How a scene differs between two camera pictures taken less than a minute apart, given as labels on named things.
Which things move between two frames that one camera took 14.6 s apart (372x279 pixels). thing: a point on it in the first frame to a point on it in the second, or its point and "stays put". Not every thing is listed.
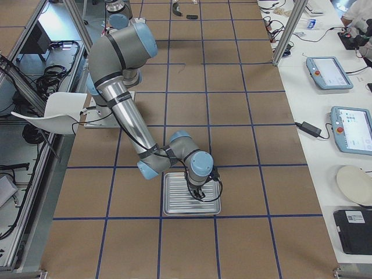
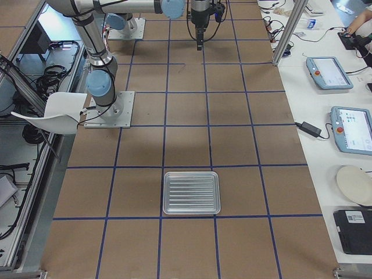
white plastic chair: x=62 y=110 stays put
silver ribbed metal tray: x=178 y=200 stays put
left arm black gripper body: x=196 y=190 to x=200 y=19
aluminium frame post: x=297 y=11 stays put
